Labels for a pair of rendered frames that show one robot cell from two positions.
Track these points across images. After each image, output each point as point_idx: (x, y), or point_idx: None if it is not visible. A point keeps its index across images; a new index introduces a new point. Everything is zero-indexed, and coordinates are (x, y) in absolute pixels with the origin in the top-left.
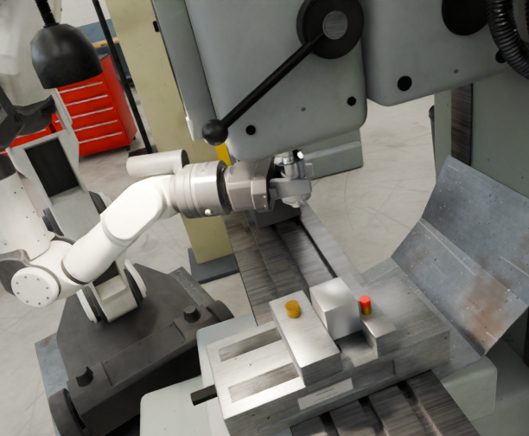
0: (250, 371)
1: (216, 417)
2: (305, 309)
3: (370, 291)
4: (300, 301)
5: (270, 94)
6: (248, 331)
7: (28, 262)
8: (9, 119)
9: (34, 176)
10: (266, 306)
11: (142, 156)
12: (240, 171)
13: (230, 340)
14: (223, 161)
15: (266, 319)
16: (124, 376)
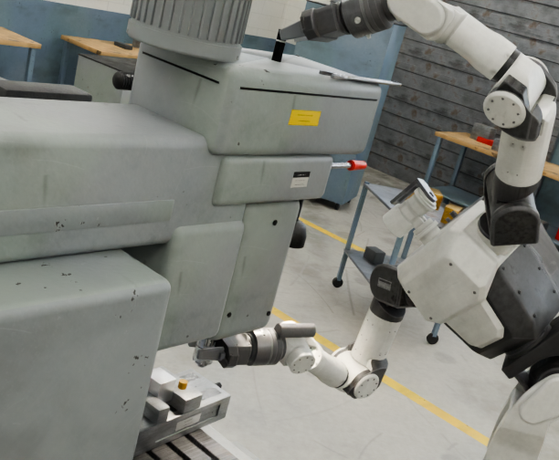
0: (193, 383)
1: (220, 436)
2: (176, 389)
3: (143, 424)
4: (182, 393)
5: None
6: (210, 401)
7: (348, 349)
8: (388, 292)
9: (499, 415)
10: (226, 458)
11: (304, 323)
12: (237, 337)
13: (217, 397)
14: (257, 339)
15: (218, 449)
16: None
